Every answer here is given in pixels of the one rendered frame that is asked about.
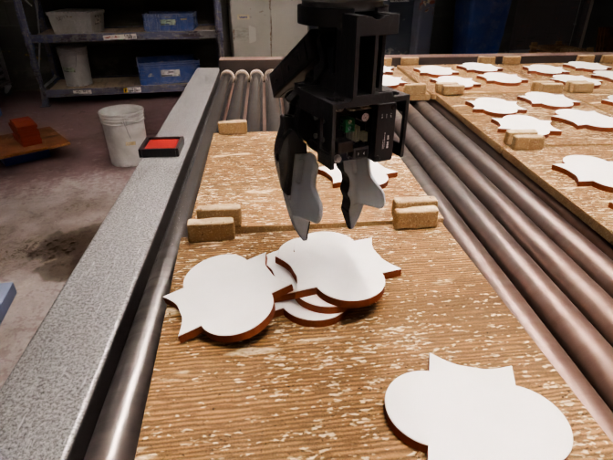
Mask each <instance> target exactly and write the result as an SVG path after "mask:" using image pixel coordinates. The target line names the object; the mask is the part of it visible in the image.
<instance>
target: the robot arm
mask: <svg viewBox="0 0 613 460"><path fill-rule="evenodd" d="M383 1H388V0H302V4H298V5H297V23H298V24H301V25H306V26H318V29H310V30H309V31H308V32H307V34H306V35H305V36H304V37H303V38H302V39H301V40H300V41H299V42H298V43H297V44H296V46H295V47H294V48H293V49H292V50H291V51H290V52H289V53H288V54H287V55H286V57H285V58H284V59H283V60H282V61H281V62H280V63H279V64H278V65H277V66H276V67H275V69H274V70H273V71H272V72H271V73H270V74H269V77H270V81H271V86H272V91H273V95H274V98H286V101H287V102H289V109H288V111H287V114H281V115H280V127H279V130H278V133H277V135H276V138H275V148H274V157H275V167H276V171H277V175H278V179H279V183H280V187H281V189H282V191H283V196H284V199H285V203H286V209H287V211H288V214H289V217H290V220H291V222H292V225H293V227H294V228H295V229H296V232H297V233H298V235H299V236H300V238H301V239H302V240H303V241H306V240H307V236H308V230H309V225H310V222H312V223H315V224H318V223H320V221H321V219H322V215H323V204H322V202H321V199H320V197H319V194H318V192H317V186H316V181H317V172H318V167H319V165H318V162H320V163H322V164H323V165H324V166H326V167H327V168H328V169H329V170H330V171H331V170H334V163H335V164H336V165H337V167H338V169H339V170H340V171H341V176H342V180H341V185H340V191H341V193H342V195H343V198H342V204H341V211H342V214H343V216H344V218H345V221H346V224H347V227H348V229H353V228H354V226H355V224H356V222H357V221H358V218H359V216H360V214H361V211H362V208H363V205H367V206H371V207H375V208H379V209H380V208H382V207H384V205H385V202H386V200H385V193H384V192H383V190H382V189H381V187H380V186H379V184H378V183H377V181H376V180H375V179H374V177H373V175H372V172H371V169H370V160H372V161H373V162H382V161H386V160H390V159H391V156H392V153H394V154H396V155H398V156H400V157H403V154H404V146H405V138H406V129H407V120H408V112H409V104H410V94H407V93H404V92H401V91H399V90H396V89H392V88H389V87H387V86H384V85H382V82H383V70H384V59H385V47H386V36H387V35H397V34H398V33H399V23H400V14H396V13H390V12H389V5H385V4H383ZM396 110H400V111H402V119H401V128H400V141H397V140H395V139H393V138H394V128H395V119H396ZM304 141H306V143H305V142H304ZM307 146H308V147H310V148H311V149H313V150H314V151H316V152H317V158H316V156H315V154H314V153H307Z"/></svg>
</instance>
